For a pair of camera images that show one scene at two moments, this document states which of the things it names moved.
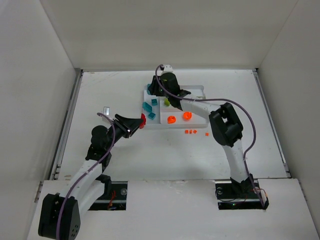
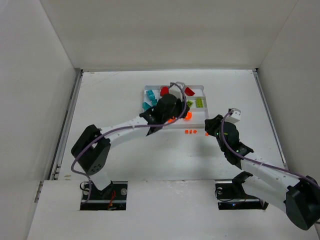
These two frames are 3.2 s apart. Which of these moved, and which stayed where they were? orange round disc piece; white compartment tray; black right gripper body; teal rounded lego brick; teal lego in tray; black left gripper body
Moved: black right gripper body; teal rounded lego brick; black left gripper body
Stayed: teal lego in tray; white compartment tray; orange round disc piece
